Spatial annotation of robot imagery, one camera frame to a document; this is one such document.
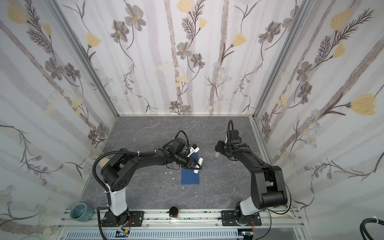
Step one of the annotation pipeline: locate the black corrugated cable hose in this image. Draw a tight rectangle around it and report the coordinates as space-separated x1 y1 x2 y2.
91 150 157 193

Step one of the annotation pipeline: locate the white perforated cable duct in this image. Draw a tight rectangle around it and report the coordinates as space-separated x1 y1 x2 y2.
64 229 244 240

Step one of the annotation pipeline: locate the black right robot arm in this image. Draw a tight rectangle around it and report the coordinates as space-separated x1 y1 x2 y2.
215 130 291 225

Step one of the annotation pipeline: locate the glass jar with cork lid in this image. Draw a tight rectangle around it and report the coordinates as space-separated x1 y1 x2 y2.
88 149 110 168

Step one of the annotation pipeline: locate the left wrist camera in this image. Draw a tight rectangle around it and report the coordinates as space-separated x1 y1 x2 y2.
188 144 200 157

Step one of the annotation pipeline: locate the aluminium mounting rail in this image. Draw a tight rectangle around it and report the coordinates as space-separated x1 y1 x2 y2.
56 208 305 230

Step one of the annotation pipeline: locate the black cylinder on rail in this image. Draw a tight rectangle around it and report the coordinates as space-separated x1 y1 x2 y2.
168 206 179 220

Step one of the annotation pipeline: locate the dark blue envelope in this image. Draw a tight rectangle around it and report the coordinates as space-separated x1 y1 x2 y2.
181 168 200 185

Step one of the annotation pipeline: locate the black hose bottom right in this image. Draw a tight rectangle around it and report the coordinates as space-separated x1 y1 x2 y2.
359 217 384 240

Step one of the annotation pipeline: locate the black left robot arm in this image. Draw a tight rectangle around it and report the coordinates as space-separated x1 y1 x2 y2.
92 138 204 228

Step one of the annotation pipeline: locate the white glue stick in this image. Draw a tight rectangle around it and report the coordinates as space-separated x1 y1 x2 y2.
194 158 204 174

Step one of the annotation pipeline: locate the teal cup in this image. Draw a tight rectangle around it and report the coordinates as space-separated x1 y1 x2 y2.
70 203 94 223

